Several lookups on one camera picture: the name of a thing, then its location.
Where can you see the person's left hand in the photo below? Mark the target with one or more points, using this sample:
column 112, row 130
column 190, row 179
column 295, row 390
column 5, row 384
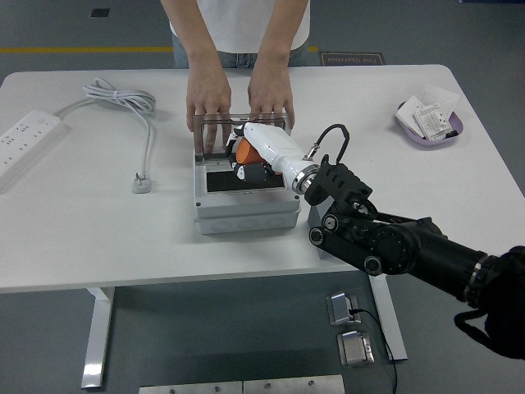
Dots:
column 270, row 92

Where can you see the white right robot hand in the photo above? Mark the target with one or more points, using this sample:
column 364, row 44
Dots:
column 279, row 147

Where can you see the person's right hand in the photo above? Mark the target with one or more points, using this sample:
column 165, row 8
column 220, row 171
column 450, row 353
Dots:
column 209, row 94

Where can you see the transparent hinged box lid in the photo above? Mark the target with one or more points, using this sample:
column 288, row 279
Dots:
column 198, row 139

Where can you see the grey plastic electrical box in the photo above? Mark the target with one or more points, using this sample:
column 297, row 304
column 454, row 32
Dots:
column 246, row 213

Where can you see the person's right forearm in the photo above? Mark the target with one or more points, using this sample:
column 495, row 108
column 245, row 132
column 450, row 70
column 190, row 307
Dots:
column 193, row 28

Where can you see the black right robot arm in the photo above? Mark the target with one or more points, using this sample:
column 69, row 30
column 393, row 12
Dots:
column 410, row 246

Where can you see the person's left forearm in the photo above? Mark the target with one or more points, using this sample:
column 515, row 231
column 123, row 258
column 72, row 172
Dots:
column 279, row 28

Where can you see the silver floor socket box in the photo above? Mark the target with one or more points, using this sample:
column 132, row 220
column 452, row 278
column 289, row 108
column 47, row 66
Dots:
column 340, row 308
column 354, row 349

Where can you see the person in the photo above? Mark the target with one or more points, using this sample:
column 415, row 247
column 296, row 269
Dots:
column 242, row 24

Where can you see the grey block with round hole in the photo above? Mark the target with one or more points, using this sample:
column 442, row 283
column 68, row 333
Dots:
column 313, row 215

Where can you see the black floor sign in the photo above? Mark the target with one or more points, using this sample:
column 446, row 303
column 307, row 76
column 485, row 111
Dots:
column 352, row 59

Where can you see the white flat card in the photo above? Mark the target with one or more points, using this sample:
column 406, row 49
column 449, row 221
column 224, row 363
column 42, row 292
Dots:
column 408, row 113

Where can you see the white printed socket panel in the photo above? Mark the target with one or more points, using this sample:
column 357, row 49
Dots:
column 430, row 121

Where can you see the white square packet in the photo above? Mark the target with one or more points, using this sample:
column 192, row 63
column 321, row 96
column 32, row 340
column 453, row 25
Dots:
column 439, row 94

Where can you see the small black part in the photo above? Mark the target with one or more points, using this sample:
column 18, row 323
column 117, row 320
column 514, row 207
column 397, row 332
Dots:
column 451, row 134

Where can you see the purple plastic tray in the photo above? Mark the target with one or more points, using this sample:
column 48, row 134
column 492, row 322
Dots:
column 458, row 123

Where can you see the white power strip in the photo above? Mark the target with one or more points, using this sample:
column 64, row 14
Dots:
column 24, row 139

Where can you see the white table leg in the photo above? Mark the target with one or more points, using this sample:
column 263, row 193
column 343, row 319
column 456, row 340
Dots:
column 389, row 320
column 98, row 336

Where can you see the grey metal plate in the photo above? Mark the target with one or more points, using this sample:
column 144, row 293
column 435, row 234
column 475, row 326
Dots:
column 293, row 386
column 188, row 389

